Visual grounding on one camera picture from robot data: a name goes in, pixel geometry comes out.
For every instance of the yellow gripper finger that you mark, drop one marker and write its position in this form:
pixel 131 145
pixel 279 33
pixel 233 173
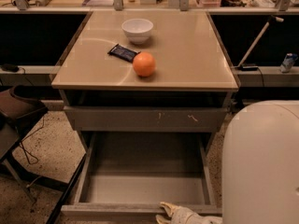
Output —
pixel 169 208
pixel 161 220

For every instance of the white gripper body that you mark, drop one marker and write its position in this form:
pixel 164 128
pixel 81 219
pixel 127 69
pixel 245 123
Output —
pixel 199 217

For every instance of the grey drawer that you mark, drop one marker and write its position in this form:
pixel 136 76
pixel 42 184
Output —
pixel 127 175
pixel 145 119

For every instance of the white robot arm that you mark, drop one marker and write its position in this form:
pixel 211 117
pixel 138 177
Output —
pixel 259 169

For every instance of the grey top drawer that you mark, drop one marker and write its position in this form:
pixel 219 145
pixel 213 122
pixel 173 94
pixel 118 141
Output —
pixel 145 119

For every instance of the grey drawer cabinet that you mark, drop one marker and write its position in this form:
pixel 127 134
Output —
pixel 191 68

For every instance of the orange fruit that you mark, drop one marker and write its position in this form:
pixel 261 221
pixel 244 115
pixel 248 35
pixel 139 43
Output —
pixel 144 64

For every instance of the white stick with black base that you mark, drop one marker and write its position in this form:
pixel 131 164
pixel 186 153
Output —
pixel 243 66

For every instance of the dark blue snack bar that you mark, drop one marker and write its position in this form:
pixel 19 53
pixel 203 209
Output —
pixel 123 53

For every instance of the white ceramic bowl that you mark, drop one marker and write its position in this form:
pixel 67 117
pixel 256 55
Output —
pixel 138 31

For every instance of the dark chair at left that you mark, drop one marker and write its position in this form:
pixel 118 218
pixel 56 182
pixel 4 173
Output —
pixel 18 116

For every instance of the blue white can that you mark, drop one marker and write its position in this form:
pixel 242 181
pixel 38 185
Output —
pixel 288 62

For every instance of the black power adapter at left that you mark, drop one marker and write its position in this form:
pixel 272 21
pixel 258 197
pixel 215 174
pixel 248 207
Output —
pixel 9 67

